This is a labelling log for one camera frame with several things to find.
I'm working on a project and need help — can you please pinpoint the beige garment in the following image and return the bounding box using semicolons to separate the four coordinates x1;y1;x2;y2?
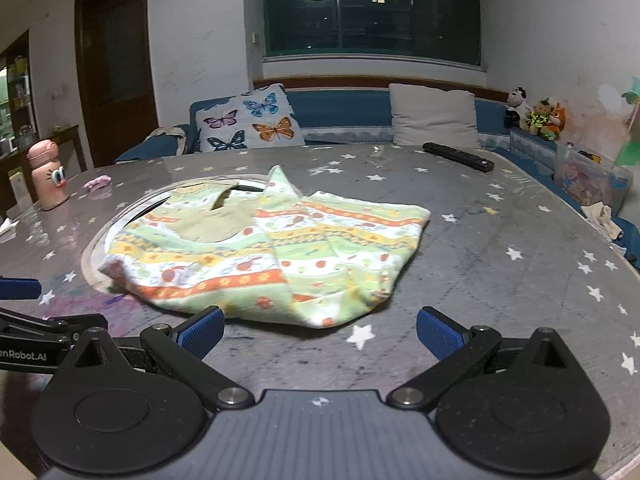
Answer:
145;125;187;156

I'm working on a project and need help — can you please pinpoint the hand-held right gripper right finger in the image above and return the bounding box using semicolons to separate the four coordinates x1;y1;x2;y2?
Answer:
387;306;586;411

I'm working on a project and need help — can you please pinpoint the glass display cabinet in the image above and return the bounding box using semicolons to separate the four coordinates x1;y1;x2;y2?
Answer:
0;42;39;156

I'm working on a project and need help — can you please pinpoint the crumpled white cloth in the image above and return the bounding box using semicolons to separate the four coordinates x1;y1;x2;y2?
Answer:
580;202;623;241

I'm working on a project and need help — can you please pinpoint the black remote control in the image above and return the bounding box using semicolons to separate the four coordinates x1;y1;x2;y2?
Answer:
422;141;495;173

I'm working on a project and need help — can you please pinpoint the orange fox plush toy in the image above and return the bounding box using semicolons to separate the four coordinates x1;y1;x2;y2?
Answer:
547;102;569;141

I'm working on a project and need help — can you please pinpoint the plain grey pillow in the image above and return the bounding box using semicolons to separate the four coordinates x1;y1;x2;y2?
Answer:
389;83;480;149

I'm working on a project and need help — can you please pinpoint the dark wooden side table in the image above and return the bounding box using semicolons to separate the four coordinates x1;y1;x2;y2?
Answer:
0;125;86;216

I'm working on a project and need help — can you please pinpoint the striped printed children's shirt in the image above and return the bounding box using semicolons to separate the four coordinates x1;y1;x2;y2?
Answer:
98;164;432;330

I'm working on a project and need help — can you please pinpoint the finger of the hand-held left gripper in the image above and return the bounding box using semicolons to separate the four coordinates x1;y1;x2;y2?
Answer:
0;277;43;301
0;307;109;347

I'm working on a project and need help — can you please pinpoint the pink cartoon water bottle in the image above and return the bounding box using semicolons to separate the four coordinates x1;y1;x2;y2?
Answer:
27;140;70;212

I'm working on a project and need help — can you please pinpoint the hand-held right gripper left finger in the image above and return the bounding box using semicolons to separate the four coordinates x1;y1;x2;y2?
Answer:
55;306;256;412

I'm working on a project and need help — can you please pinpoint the dark wooden door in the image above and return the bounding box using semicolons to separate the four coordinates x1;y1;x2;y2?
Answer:
75;0;160;168

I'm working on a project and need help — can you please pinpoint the colourful pinwheel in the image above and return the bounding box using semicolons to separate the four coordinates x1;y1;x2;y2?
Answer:
597;77;640;167

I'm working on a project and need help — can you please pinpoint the brown bear plush toy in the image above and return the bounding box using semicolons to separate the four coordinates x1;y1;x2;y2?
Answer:
527;100;556;136

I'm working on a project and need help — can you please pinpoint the dark glass window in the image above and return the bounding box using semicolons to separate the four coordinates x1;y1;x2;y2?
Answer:
261;0;482;66

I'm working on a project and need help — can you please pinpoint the butterfly print pillow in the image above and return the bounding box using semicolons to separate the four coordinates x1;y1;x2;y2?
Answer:
194;84;306;153

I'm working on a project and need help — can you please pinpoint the clear plastic storage box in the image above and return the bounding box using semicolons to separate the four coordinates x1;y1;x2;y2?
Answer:
552;142;633;211

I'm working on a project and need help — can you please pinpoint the blue sofa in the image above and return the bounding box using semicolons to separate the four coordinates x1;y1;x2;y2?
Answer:
115;78;640;256

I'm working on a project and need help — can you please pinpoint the panda plush toy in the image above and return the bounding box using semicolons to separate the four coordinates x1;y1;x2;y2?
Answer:
502;86;533;131

